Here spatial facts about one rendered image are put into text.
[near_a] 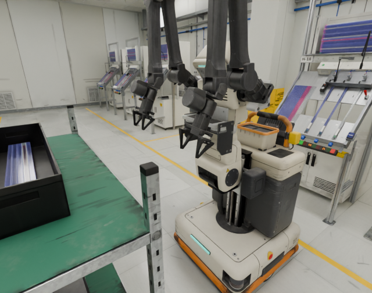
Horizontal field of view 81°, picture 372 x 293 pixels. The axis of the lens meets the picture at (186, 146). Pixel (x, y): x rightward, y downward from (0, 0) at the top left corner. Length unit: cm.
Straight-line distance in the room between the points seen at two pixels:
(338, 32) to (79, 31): 701
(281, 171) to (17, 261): 112
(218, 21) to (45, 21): 742
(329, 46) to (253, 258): 197
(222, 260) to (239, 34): 112
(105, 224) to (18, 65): 748
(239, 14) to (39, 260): 84
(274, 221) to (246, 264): 29
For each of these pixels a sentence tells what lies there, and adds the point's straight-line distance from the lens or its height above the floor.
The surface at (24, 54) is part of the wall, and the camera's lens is 791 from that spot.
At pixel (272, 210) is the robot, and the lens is 140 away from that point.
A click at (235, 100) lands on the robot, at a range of 102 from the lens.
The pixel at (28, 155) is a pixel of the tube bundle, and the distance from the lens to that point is 92.
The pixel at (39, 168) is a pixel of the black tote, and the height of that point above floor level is 96.
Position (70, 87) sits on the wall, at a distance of 802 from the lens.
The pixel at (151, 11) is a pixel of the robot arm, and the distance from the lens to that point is 115.
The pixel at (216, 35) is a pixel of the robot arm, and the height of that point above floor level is 138.
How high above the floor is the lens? 129
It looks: 21 degrees down
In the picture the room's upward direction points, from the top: straight up
